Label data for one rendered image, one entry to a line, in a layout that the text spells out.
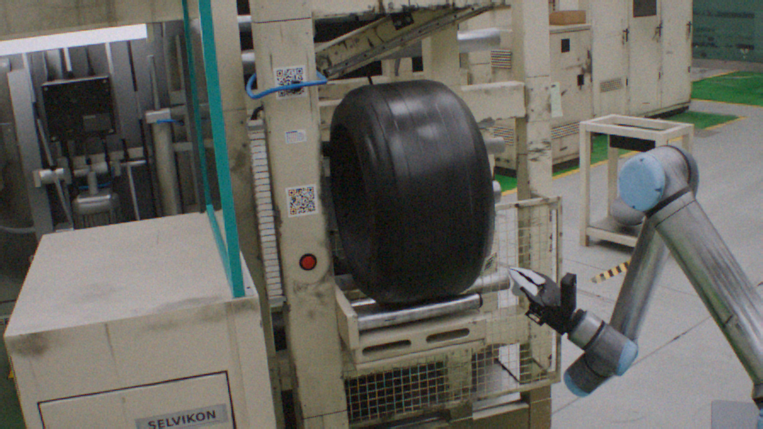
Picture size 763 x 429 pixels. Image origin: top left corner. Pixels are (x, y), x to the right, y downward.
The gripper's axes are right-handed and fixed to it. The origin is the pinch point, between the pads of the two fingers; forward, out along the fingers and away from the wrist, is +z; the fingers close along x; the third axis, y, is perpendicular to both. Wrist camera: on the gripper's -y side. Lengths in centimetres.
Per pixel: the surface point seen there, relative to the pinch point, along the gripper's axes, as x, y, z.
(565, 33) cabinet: 452, 227, 56
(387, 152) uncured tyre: -7.9, -15.8, 39.9
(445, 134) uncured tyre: 4.3, -19.5, 32.0
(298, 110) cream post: -9, -11, 64
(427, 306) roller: -10.8, 19.0, 12.0
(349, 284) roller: -5, 40, 33
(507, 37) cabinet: 411, 236, 91
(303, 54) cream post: -3, -21, 70
